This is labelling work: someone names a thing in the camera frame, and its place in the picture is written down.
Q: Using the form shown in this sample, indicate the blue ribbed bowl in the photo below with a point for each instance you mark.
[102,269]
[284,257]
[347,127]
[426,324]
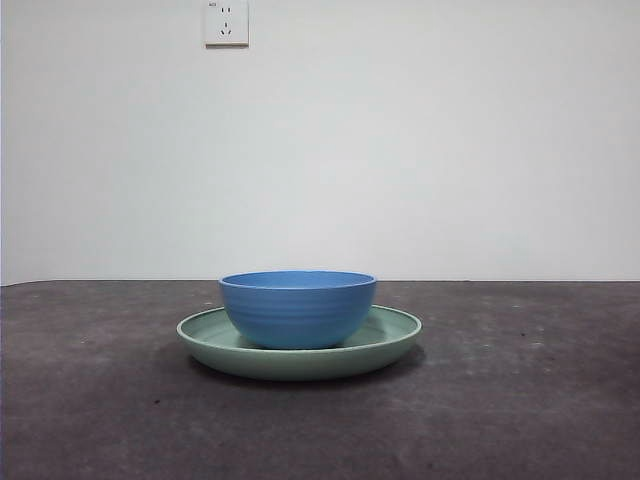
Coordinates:
[297,315]

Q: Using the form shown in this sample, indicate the pale green plate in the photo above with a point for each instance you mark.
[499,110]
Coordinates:
[300,365]

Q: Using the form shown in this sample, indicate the white wall socket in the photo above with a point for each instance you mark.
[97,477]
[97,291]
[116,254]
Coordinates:
[227,25]

